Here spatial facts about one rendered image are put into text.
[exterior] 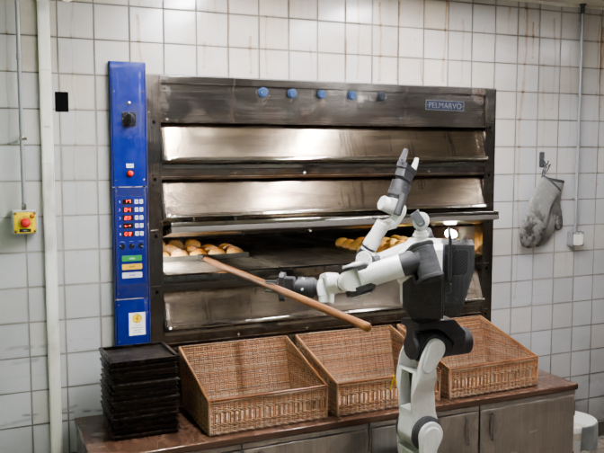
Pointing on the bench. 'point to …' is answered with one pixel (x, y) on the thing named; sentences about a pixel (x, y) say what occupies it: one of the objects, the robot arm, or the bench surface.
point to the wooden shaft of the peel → (294, 296)
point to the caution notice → (137, 324)
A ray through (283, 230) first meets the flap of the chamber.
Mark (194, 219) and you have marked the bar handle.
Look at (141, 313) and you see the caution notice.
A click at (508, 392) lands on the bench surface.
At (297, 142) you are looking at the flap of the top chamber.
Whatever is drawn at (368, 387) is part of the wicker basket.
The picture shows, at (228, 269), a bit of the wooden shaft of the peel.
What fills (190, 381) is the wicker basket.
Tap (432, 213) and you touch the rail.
